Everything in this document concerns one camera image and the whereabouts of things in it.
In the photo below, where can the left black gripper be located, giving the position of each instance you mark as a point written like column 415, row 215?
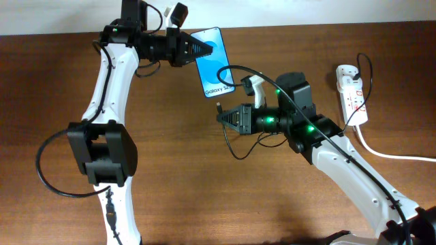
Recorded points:
column 178, row 42

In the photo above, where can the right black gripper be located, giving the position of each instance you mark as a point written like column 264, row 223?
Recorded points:
column 246, row 119

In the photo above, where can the blue screen Galaxy smartphone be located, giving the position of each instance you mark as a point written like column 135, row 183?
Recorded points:
column 209, row 65

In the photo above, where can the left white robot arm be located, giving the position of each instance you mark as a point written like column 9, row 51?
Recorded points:
column 103, row 149

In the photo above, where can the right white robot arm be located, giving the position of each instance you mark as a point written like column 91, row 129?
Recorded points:
column 395, row 218

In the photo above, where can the white USB charger plug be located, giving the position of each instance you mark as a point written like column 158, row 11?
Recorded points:
column 348, row 83

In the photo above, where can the white power strip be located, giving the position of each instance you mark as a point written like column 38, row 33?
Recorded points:
column 351, row 101

